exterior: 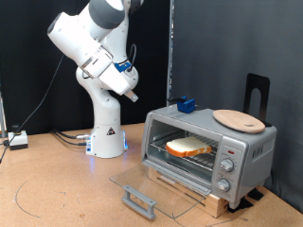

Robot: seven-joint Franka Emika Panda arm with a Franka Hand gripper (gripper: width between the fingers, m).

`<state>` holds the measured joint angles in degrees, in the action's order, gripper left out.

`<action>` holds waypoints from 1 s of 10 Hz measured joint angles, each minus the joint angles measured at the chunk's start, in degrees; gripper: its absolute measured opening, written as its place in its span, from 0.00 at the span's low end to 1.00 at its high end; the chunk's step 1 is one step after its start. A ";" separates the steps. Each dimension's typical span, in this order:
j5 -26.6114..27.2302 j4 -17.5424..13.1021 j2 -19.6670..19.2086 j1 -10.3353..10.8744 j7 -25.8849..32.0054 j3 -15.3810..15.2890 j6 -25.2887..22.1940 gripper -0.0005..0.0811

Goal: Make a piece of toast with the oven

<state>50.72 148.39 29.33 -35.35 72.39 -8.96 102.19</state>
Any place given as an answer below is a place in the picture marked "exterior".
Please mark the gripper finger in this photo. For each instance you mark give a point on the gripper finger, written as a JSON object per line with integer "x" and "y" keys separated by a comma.
{"x": 132, "y": 96}

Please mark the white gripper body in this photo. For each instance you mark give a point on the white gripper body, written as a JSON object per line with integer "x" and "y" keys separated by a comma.
{"x": 116, "y": 80}

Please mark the blue object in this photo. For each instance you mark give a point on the blue object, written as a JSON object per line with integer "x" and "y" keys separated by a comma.
{"x": 186, "y": 105}

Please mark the white bread slice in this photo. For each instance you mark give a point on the white bread slice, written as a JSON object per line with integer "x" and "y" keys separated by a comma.
{"x": 187, "y": 146}

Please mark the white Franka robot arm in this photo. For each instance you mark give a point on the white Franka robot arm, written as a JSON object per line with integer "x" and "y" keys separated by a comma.
{"x": 105, "y": 126}

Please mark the silver toaster oven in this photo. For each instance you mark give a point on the silver toaster oven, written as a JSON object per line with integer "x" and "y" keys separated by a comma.
{"x": 249, "y": 148}

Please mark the vertical aluminium pole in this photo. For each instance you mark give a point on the vertical aluminium pole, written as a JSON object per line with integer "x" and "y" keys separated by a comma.
{"x": 170, "y": 47}

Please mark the black backdrop curtain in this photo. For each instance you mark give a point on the black backdrop curtain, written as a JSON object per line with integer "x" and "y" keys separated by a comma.
{"x": 31, "y": 94}

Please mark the grey backdrop curtain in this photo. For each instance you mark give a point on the grey backdrop curtain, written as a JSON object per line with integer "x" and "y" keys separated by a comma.
{"x": 221, "y": 47}

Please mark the small wooden cutting board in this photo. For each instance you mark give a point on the small wooden cutting board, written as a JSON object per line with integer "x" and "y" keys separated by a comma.
{"x": 240, "y": 121}

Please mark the emergency stop button box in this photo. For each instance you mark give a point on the emergency stop button box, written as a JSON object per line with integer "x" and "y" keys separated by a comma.
{"x": 18, "y": 140}

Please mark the black metal bookend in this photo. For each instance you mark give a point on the black metal bookend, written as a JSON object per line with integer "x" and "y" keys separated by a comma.
{"x": 251, "y": 85}

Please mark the wooden slatted crate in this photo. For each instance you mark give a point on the wooden slatted crate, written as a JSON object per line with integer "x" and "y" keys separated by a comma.
{"x": 221, "y": 205}

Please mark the black tape strip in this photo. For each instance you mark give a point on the black tape strip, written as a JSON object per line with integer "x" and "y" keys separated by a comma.
{"x": 256, "y": 194}

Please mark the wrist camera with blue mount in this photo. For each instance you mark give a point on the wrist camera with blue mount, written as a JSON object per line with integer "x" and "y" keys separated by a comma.
{"x": 122, "y": 66}

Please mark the metal frame post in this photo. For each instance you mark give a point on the metal frame post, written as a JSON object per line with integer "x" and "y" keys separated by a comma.
{"x": 2, "y": 116}

